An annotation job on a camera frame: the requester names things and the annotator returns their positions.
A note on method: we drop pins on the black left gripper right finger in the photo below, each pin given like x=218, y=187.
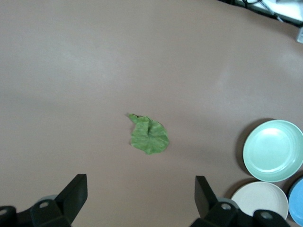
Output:
x=206, y=203

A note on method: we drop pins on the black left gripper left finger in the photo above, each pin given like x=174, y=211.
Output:
x=71, y=201

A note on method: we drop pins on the green lettuce leaf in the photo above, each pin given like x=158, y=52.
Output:
x=149, y=139

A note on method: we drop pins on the beige plate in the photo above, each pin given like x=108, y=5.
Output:
x=260, y=196

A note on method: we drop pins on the green plate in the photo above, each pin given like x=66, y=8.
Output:
x=272, y=151

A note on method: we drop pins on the blue plate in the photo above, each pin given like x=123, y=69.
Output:
x=297, y=203

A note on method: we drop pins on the white ledge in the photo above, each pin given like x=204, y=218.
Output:
x=291, y=11

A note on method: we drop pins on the small metal bracket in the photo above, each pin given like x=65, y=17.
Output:
x=300, y=35

